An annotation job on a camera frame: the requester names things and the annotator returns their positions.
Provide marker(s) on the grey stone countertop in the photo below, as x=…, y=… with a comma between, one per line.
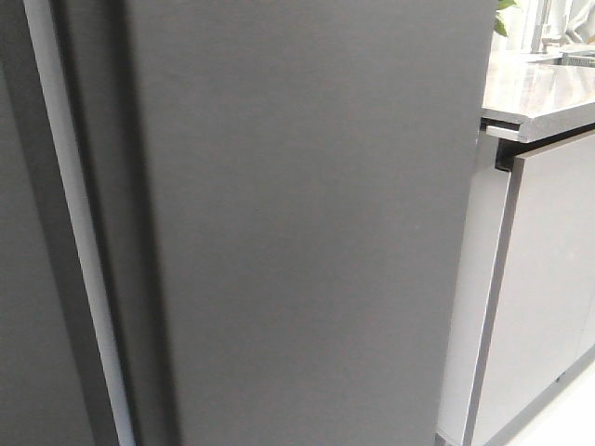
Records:
x=528, y=97

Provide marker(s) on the green potted plant white pot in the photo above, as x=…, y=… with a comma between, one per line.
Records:
x=502, y=23

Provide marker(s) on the steel kitchen faucet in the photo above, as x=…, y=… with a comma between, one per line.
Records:
x=549, y=26

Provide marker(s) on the dark grey fridge door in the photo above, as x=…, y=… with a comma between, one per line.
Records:
x=279, y=191
x=61, y=382

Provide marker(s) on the steel sink basin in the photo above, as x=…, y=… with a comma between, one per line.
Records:
x=584, y=59

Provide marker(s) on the grey left cabinet door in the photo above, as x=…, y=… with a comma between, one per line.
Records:
x=542, y=286

